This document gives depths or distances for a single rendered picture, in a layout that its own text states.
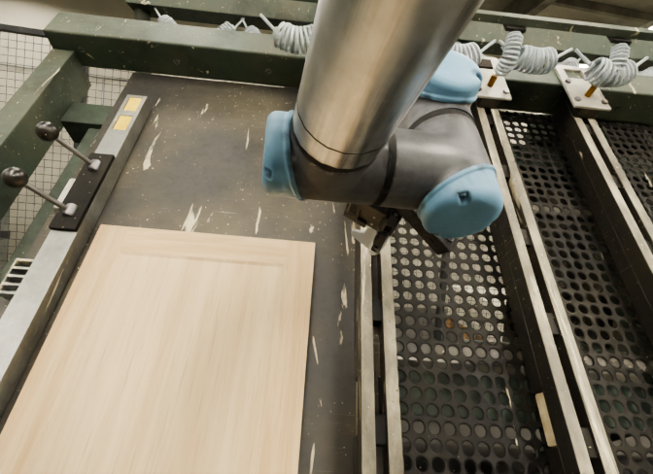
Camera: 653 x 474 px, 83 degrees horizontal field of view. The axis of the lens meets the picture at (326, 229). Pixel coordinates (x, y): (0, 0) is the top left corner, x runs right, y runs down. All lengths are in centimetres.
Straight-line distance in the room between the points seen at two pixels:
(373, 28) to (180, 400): 61
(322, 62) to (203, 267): 59
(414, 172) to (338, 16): 17
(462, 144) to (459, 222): 7
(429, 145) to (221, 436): 52
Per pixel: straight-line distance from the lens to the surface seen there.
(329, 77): 22
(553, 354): 76
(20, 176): 83
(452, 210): 34
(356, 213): 57
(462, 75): 42
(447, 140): 36
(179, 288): 75
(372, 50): 19
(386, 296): 67
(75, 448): 73
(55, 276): 82
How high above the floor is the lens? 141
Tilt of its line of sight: 3 degrees down
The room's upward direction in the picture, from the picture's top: 5 degrees clockwise
